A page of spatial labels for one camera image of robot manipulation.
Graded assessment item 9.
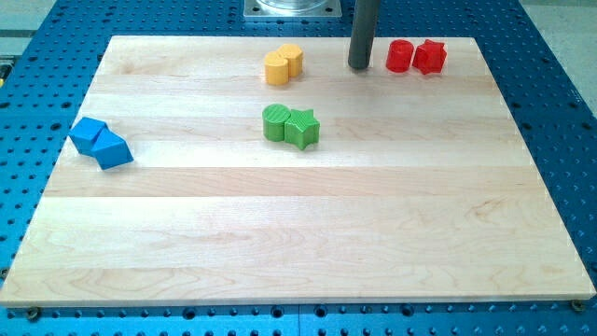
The yellow heart block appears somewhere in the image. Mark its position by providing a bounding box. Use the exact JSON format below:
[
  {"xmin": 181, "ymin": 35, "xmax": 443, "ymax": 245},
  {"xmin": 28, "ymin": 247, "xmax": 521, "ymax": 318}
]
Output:
[{"xmin": 264, "ymin": 51, "xmax": 289, "ymax": 86}]

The green star block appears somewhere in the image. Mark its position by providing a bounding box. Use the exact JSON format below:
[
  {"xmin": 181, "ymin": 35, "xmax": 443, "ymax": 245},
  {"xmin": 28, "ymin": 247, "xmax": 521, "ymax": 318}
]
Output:
[{"xmin": 284, "ymin": 109, "xmax": 320, "ymax": 150}]

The green cylinder block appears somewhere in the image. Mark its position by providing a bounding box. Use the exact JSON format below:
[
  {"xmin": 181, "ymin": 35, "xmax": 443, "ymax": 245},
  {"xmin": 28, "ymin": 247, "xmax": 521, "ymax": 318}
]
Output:
[{"xmin": 262, "ymin": 104, "xmax": 290, "ymax": 142}]

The yellow hexagon block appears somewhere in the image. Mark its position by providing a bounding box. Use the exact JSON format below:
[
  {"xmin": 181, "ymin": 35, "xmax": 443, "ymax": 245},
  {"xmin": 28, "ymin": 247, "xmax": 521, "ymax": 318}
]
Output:
[{"xmin": 277, "ymin": 44, "xmax": 304, "ymax": 77}]

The light wooden board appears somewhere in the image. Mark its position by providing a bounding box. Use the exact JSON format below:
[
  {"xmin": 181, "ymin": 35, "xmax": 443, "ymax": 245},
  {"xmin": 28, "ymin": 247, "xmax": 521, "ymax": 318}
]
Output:
[{"xmin": 1, "ymin": 35, "xmax": 595, "ymax": 307}]

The red cylinder block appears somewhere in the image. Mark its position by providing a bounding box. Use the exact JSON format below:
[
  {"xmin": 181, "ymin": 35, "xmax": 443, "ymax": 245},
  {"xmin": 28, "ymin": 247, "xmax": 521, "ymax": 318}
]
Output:
[{"xmin": 385, "ymin": 39, "xmax": 414, "ymax": 73}]

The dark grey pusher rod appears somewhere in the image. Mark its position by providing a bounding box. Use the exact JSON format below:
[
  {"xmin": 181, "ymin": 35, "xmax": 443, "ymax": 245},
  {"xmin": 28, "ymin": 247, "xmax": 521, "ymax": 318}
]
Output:
[{"xmin": 348, "ymin": 0, "xmax": 381, "ymax": 71}]

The red star block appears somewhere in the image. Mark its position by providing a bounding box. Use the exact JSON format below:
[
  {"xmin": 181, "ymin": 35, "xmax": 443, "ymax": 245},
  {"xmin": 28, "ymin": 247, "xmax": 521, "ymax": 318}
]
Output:
[{"xmin": 412, "ymin": 39, "xmax": 447, "ymax": 75}]

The blue cube block right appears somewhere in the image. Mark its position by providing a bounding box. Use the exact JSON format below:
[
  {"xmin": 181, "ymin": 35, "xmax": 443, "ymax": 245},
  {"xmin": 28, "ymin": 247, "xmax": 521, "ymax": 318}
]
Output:
[{"xmin": 91, "ymin": 128, "xmax": 133, "ymax": 170}]

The blue cube block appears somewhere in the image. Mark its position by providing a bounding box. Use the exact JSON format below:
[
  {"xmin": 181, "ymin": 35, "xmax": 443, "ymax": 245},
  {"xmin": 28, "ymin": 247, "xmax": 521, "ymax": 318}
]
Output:
[
  {"xmin": 91, "ymin": 128, "xmax": 133, "ymax": 170},
  {"xmin": 68, "ymin": 117, "xmax": 107, "ymax": 156}
]

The blue cube block left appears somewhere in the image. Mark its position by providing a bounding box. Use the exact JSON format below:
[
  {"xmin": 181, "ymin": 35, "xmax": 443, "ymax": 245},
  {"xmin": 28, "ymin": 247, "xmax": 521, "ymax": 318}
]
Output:
[{"xmin": 68, "ymin": 117, "xmax": 107, "ymax": 156}]

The blue perforated metal table plate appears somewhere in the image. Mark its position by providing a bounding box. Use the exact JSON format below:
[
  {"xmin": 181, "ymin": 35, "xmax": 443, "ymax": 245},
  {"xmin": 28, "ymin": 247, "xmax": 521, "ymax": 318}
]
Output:
[{"xmin": 1, "ymin": 1, "xmax": 596, "ymax": 335}]

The brass screw left corner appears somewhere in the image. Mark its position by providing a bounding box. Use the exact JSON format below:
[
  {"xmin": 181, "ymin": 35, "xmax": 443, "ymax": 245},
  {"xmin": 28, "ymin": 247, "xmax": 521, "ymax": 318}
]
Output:
[{"xmin": 24, "ymin": 307, "xmax": 42, "ymax": 322}]

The brass screw corner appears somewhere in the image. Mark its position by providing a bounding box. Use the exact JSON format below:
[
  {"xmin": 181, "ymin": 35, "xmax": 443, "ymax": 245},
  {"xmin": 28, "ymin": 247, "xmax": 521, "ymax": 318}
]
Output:
[
  {"xmin": 24, "ymin": 307, "xmax": 42, "ymax": 322},
  {"xmin": 570, "ymin": 300, "xmax": 586, "ymax": 313}
]

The brass screw right corner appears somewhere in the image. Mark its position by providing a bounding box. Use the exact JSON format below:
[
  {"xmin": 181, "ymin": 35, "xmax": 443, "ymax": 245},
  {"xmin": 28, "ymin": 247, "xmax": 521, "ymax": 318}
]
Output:
[{"xmin": 570, "ymin": 300, "xmax": 586, "ymax": 313}]

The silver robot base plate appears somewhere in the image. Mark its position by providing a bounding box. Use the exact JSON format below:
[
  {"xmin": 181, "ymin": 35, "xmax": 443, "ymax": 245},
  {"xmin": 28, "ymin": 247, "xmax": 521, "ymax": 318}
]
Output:
[{"xmin": 243, "ymin": 0, "xmax": 342, "ymax": 19}]

